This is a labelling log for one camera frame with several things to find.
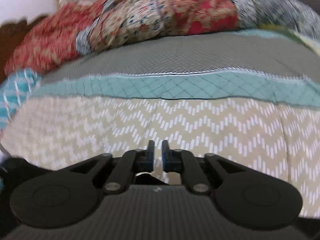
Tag black pants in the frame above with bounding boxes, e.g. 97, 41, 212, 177
1, 158, 51, 238

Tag patterned bedsheet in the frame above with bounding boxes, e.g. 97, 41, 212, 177
1, 30, 319, 218

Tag teal lattice pillow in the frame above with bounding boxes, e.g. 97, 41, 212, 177
0, 68, 41, 130

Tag red floral quilt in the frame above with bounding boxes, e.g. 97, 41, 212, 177
4, 0, 319, 75

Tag carved wooden headboard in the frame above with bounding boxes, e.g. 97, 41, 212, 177
1, 14, 54, 82

